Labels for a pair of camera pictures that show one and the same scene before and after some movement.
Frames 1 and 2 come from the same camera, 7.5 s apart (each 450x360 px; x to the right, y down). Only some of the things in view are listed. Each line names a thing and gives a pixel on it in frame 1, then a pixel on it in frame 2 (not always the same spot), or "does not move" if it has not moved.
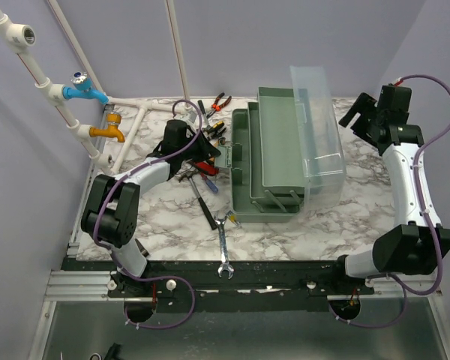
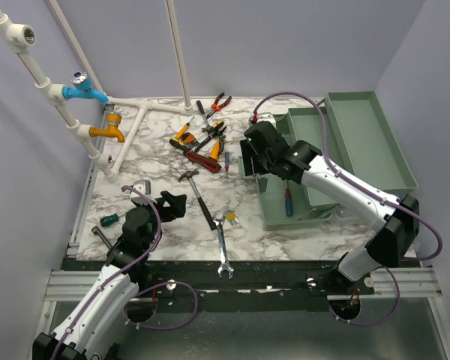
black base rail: x=233 y=286 does not move
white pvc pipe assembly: x=18 y=37 does not move
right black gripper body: x=368 y=135 -> x=265 y=166
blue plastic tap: x=82 y=87 does not move
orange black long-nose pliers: x=215 y=107 does not move
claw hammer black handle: x=190 y=174 does not move
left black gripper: x=205 y=149 -> x=175 y=208
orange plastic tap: x=111 y=130 does not move
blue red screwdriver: x=211 y=185 -> x=289 y=201
